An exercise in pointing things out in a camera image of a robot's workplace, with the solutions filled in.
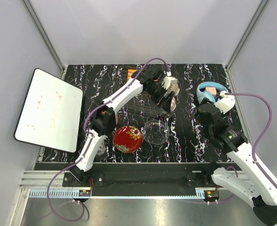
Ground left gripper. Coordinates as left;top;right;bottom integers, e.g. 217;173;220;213
145;83;174;113

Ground blue triangle pattern bowl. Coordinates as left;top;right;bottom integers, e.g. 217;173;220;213
170;97;176;112

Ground beige patterned bowl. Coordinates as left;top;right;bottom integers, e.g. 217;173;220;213
167;79;180;97

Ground clear glass bowl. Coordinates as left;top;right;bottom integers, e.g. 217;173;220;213
142;120;170;145

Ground red floral plate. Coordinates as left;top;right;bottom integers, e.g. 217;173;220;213
113;126;143;153

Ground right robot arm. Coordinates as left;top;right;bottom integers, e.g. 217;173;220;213
195;91;277;226

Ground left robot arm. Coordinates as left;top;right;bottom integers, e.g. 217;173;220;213
67;65;179;186

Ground light blue headphones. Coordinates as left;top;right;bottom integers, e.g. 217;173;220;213
196;81;228;104

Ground pink cube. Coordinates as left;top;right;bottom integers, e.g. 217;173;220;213
205;87;217;97

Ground orange patterned box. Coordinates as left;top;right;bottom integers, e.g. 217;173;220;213
127;69;136;80

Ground pink plastic cup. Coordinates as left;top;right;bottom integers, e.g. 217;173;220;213
115;114;119;125

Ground clear glass cup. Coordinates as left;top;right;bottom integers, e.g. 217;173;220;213
96;141;106;156

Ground white board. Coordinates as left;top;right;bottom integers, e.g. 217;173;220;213
13;68;83;153

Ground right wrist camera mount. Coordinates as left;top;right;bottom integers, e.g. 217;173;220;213
219;91;235;109

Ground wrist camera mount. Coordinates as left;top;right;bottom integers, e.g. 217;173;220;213
219;91;235;109
163;76;178;90

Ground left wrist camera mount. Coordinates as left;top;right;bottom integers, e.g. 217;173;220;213
163;76;178;90

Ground wire dish rack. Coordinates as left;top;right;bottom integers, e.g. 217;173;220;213
112;65;183;118

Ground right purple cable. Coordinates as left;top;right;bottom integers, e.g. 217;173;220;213
182;92;277;204

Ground purple cable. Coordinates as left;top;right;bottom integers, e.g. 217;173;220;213
182;92;277;204
46;57;171;223

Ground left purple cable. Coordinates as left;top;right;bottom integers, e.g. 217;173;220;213
46;57;171;223

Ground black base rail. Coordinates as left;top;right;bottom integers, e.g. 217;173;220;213
34;161;245;197

